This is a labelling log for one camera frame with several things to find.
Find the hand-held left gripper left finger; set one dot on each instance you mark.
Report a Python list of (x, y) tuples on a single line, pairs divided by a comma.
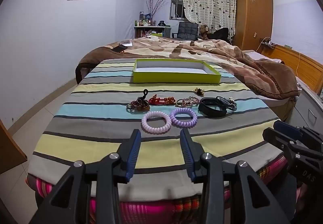
[(133, 153)]

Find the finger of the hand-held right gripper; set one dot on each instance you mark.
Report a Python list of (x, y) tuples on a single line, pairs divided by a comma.
[(286, 128), (277, 138)]

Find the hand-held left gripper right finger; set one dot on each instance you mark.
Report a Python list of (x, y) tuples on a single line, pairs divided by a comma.
[(188, 154)]

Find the black smart band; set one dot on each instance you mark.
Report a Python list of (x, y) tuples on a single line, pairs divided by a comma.
[(209, 111)]

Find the shallow green cardboard box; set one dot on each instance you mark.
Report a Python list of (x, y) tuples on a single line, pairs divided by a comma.
[(176, 76)]

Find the grey cabinet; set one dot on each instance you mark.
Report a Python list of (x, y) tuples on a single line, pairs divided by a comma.
[(307, 107)]

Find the gold brown hair clip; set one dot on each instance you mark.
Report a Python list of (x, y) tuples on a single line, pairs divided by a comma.
[(198, 91)]

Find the wooden headboard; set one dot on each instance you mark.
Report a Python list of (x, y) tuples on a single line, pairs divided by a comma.
[(307, 62)]

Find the power strip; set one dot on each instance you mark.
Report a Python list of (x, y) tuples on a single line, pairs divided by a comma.
[(267, 42)]

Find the brown patterned blanket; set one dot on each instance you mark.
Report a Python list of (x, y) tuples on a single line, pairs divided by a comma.
[(227, 57)]

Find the black phone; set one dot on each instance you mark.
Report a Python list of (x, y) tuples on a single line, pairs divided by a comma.
[(119, 48)]

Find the white card box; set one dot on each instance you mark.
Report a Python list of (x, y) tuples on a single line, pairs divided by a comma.
[(125, 43)]

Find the black clothing pile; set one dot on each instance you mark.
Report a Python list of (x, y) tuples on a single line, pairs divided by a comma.
[(222, 34)]

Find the wooden wardrobe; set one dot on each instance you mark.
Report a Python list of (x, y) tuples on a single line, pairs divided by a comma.
[(254, 12)]

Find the small green box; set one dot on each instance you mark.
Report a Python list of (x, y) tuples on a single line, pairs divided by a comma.
[(156, 34)]

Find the white shelf unit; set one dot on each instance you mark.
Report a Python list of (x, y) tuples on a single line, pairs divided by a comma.
[(141, 30)]

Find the brown teddy bear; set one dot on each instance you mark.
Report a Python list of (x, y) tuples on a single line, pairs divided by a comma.
[(204, 32)]

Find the wooden furniture panel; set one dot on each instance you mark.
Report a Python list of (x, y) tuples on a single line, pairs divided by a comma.
[(10, 148)]

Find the black padded chair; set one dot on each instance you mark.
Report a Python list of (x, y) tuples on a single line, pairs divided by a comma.
[(186, 29)]

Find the row of bottles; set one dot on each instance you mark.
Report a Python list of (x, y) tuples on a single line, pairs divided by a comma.
[(145, 22)]

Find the window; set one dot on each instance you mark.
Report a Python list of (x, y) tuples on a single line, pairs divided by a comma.
[(176, 9)]

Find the heart patterned curtain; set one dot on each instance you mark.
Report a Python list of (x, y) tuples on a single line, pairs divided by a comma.
[(209, 4)]

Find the pink flower branches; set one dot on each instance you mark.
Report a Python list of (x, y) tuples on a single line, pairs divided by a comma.
[(155, 8)]

